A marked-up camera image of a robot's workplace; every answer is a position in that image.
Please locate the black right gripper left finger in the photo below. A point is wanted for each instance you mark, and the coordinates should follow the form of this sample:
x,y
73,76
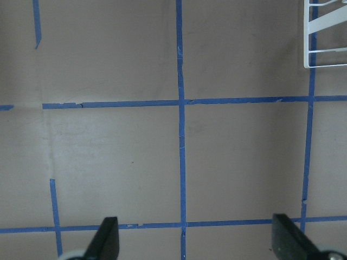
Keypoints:
x,y
105,243

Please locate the white wire cup rack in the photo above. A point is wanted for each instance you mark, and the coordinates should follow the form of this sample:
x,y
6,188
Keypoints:
x,y
324,34

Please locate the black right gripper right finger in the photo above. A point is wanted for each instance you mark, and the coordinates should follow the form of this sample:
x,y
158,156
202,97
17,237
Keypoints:
x,y
290,243

